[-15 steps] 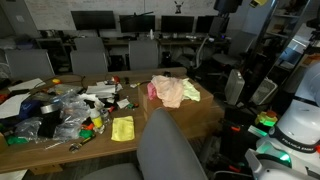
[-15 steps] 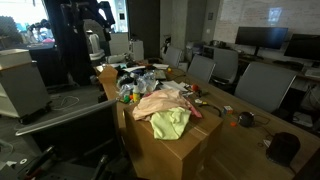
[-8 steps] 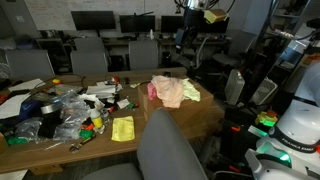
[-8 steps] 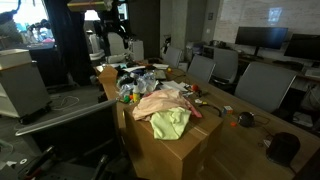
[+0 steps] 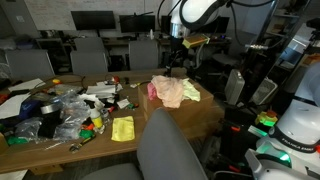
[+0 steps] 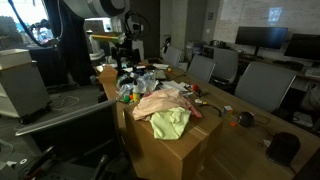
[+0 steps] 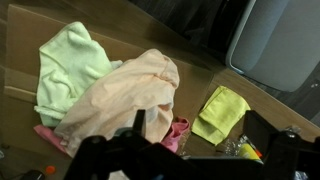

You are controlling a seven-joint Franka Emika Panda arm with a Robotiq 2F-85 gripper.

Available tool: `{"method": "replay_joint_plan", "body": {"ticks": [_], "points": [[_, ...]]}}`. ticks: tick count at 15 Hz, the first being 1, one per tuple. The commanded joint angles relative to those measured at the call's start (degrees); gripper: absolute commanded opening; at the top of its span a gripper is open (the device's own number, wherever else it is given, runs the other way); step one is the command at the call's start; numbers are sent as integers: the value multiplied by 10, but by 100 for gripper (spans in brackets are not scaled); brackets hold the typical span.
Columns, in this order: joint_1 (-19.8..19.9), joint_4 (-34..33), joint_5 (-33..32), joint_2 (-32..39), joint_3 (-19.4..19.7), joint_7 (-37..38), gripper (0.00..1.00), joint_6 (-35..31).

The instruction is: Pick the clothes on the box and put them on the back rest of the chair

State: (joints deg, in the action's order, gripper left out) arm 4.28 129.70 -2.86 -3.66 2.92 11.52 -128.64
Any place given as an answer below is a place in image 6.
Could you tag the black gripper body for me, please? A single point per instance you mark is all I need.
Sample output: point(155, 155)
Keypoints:
point(126, 58)

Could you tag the peach cloth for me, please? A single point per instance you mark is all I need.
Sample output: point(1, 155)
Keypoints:
point(160, 100)

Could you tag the light green towel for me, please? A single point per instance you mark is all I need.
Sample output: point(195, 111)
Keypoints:
point(168, 123)

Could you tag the grey mesh office chair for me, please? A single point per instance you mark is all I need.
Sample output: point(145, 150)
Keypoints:
point(263, 86)
point(226, 65)
point(173, 56)
point(201, 68)

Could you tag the brown cardboard box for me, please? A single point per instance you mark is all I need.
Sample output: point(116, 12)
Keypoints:
point(173, 156)

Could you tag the brown cardboard flap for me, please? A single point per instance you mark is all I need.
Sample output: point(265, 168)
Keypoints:
point(108, 80)

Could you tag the yellow-green plastic sheet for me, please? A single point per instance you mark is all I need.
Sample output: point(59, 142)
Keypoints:
point(106, 37)

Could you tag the clear plastic bags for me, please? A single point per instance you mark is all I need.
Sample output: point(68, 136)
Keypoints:
point(145, 83)

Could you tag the white bottle yellow label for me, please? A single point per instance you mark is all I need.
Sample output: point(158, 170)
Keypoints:
point(136, 93)

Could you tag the small green toy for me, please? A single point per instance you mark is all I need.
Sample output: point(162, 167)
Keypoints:
point(126, 99)

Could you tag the yellow ball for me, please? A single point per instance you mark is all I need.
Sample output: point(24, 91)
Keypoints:
point(169, 70)

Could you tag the white paper stack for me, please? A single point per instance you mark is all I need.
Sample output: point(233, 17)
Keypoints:
point(175, 85)

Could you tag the black curtain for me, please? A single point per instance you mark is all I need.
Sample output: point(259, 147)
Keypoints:
point(70, 43)

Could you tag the red ball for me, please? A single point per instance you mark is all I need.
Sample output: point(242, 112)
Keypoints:
point(195, 87)

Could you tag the white rolling cabinet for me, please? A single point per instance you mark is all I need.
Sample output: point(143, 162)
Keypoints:
point(20, 86)

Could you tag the Rubik's cube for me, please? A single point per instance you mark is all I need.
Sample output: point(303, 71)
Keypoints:
point(228, 110)

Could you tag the small orange block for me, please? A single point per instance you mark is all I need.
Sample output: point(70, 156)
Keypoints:
point(233, 124)

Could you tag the black computer monitor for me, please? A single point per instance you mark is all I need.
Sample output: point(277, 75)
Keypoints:
point(261, 36)
point(303, 46)

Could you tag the black cylinder speaker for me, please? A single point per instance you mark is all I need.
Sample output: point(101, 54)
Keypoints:
point(283, 148)

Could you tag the grey office chair black frame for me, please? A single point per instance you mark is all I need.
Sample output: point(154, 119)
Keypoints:
point(73, 133)

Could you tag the wall whiteboard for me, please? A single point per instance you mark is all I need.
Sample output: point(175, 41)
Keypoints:
point(266, 15)

